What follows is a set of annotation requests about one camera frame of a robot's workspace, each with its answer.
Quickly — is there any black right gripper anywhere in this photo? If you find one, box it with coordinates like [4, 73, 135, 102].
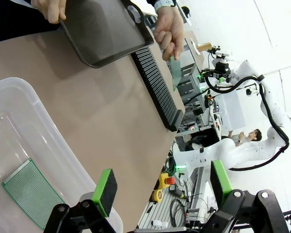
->
[200, 61, 232, 83]

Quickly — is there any aluminium workbench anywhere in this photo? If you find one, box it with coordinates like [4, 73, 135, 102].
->
[138, 167, 204, 230]

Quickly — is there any white rectangular box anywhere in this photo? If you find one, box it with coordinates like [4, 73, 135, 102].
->
[217, 91, 247, 133]

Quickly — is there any yellow emergency stop button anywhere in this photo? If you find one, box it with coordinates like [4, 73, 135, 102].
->
[158, 172, 176, 190]

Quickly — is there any person in black jacket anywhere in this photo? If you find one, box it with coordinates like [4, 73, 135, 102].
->
[0, 0, 64, 45]

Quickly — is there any green perforated PCB board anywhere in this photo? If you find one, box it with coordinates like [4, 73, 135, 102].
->
[169, 56, 182, 92]
[1, 158, 65, 230]

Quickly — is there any clear plastic storage box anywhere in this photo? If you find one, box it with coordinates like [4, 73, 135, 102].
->
[0, 77, 124, 233]

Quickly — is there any coiled black cable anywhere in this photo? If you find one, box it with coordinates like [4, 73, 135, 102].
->
[169, 199, 187, 228]

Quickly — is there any seated person in white shirt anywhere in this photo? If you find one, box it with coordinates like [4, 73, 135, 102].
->
[229, 129, 262, 148]

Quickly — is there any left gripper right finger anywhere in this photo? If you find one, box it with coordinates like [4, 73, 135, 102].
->
[200, 159, 290, 233]

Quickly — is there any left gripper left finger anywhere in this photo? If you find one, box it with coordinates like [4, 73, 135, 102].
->
[43, 168, 118, 233]

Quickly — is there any black slotted PCB rack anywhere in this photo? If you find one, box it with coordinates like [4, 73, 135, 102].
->
[130, 47, 185, 133]

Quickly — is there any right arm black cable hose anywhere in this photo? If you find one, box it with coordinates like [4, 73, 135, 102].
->
[205, 74, 291, 172]

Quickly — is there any grey equipment shelf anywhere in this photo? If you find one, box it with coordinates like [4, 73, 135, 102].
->
[177, 62, 204, 117]

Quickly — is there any person's left hand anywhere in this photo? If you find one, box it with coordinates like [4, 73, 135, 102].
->
[153, 6, 185, 62]

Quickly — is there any wooden block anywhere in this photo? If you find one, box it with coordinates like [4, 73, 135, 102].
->
[197, 42, 213, 51]

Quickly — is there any white wristwatch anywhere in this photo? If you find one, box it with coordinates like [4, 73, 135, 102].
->
[154, 0, 177, 13]

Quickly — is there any black plastic tray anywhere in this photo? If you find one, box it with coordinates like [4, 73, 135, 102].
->
[59, 0, 155, 69]

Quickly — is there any person's right hand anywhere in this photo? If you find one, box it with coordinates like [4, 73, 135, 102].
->
[30, 0, 67, 24]

